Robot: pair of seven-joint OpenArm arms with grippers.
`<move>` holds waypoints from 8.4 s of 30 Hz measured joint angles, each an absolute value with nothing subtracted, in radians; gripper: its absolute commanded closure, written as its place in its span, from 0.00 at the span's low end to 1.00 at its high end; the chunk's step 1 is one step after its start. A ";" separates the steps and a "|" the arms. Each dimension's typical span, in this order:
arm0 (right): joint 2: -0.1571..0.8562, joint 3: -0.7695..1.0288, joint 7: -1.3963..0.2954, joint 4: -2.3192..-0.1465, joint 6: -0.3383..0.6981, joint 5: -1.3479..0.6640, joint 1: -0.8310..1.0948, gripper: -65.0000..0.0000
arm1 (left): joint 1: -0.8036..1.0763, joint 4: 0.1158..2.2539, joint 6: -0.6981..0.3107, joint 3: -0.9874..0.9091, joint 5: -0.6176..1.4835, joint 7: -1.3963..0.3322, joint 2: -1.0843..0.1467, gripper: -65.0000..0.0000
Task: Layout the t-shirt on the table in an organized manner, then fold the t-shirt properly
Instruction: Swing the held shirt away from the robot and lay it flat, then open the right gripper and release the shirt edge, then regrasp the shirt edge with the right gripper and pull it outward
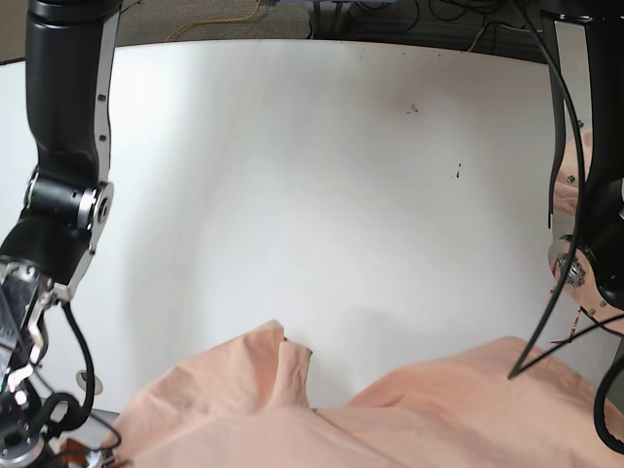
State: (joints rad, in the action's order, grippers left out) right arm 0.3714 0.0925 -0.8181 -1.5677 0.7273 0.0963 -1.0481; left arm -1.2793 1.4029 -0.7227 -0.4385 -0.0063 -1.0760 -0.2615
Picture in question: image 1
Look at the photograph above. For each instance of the peach t-shirt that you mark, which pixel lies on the peach t-shirt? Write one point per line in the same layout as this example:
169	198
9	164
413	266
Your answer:
347	304

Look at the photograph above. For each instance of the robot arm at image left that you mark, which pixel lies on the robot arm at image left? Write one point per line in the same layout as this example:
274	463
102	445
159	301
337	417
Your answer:
69	51

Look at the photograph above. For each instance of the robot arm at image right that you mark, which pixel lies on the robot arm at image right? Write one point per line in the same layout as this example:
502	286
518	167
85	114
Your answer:
585	40

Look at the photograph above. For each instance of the left table grommet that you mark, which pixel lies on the left table grommet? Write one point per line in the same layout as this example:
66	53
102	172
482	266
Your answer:
84	379

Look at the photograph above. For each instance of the red tape rectangle marker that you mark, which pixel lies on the red tape rectangle marker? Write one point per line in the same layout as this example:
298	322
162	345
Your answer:
564	321

